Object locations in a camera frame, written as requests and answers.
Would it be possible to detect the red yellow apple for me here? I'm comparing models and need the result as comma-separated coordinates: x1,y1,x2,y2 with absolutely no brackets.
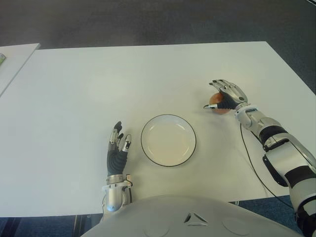
209,92,232,115

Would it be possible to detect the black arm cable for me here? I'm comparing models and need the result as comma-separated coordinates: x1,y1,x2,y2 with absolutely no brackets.
239,122,297,213

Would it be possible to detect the white plate with black rim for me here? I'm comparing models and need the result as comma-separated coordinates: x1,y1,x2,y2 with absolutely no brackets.
140,114,198,167

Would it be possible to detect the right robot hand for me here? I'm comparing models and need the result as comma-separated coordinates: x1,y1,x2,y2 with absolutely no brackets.
203,79,249,111

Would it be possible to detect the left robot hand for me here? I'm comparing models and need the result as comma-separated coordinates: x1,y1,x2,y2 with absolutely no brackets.
106,120,133,177

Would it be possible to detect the grey robot torso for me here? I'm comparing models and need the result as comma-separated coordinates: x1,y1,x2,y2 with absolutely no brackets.
79,194,306,237

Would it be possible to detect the white side table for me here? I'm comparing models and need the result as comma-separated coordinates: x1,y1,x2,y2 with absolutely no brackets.
0,43,40,98

